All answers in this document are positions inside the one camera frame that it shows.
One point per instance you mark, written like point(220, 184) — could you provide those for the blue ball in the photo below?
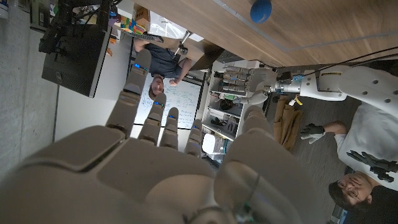
point(261, 11)

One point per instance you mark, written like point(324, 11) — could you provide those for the whiteboard with black frame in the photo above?
point(183, 102)

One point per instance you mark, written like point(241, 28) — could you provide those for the wooden office desk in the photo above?
point(202, 53)

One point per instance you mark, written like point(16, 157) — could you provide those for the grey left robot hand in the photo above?
point(261, 81)

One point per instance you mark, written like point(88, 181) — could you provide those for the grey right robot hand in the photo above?
point(124, 174)

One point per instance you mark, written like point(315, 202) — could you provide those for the brown jacket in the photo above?
point(287, 124)

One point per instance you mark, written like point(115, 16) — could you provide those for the white shelving cabinet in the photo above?
point(224, 119)

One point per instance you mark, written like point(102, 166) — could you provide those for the colourful toy blocks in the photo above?
point(132, 25)

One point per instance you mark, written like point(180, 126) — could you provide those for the black keyboard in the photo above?
point(146, 36)

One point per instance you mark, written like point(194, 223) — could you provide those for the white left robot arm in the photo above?
point(367, 87)

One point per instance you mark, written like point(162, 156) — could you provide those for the clear plastic sheet bag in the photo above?
point(164, 26)

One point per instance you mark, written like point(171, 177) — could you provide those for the person in white shirt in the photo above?
point(370, 133)

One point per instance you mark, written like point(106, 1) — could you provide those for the seated person in dark shirt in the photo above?
point(163, 62)

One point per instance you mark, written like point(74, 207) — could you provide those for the black laptop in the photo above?
point(228, 56)

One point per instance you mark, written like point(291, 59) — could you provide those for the black computer monitor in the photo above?
point(77, 59)

